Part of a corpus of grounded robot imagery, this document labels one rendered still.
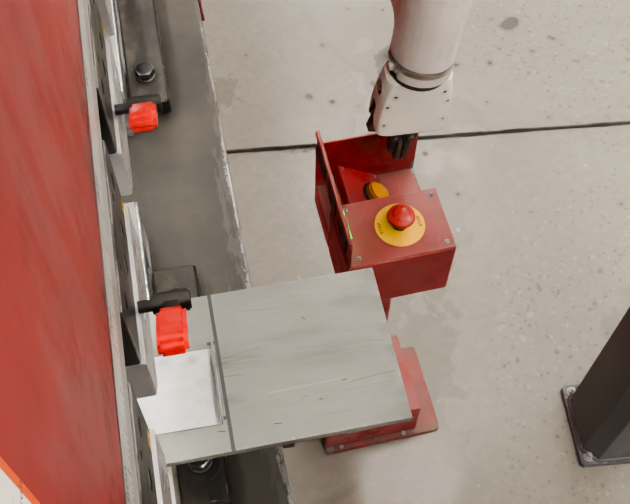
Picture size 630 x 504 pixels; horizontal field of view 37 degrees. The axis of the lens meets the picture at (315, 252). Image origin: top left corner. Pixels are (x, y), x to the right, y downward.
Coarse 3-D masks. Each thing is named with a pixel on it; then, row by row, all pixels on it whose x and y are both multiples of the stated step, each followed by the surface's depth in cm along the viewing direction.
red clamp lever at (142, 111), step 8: (136, 96) 82; (144, 96) 82; (152, 96) 82; (120, 104) 82; (128, 104) 82; (136, 104) 78; (144, 104) 78; (152, 104) 79; (160, 104) 82; (120, 112) 82; (128, 112) 82; (136, 112) 75; (144, 112) 75; (152, 112) 76; (160, 112) 82; (128, 120) 74; (136, 120) 74; (144, 120) 74; (152, 120) 74; (136, 128) 75; (144, 128) 75; (152, 128) 75
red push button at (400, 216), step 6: (396, 204) 132; (402, 204) 131; (390, 210) 131; (396, 210) 131; (402, 210) 131; (408, 210) 131; (390, 216) 130; (396, 216) 130; (402, 216) 130; (408, 216) 130; (414, 216) 130; (390, 222) 130; (396, 222) 130; (402, 222) 130; (408, 222) 130; (396, 228) 132; (402, 228) 130
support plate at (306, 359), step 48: (288, 288) 102; (336, 288) 102; (192, 336) 99; (240, 336) 99; (288, 336) 99; (336, 336) 99; (384, 336) 99; (240, 384) 96; (288, 384) 96; (336, 384) 97; (384, 384) 97; (192, 432) 94; (240, 432) 94; (288, 432) 94; (336, 432) 94
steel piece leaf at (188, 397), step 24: (168, 360) 98; (192, 360) 98; (168, 384) 96; (192, 384) 96; (216, 384) 94; (144, 408) 95; (168, 408) 95; (192, 408) 95; (216, 408) 95; (168, 432) 94
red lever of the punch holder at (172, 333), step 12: (144, 300) 72; (156, 300) 72; (168, 300) 72; (180, 300) 72; (144, 312) 72; (156, 312) 72; (168, 312) 68; (180, 312) 68; (156, 324) 67; (168, 324) 66; (180, 324) 66; (156, 336) 65; (168, 336) 65; (180, 336) 64; (168, 348) 64; (180, 348) 64
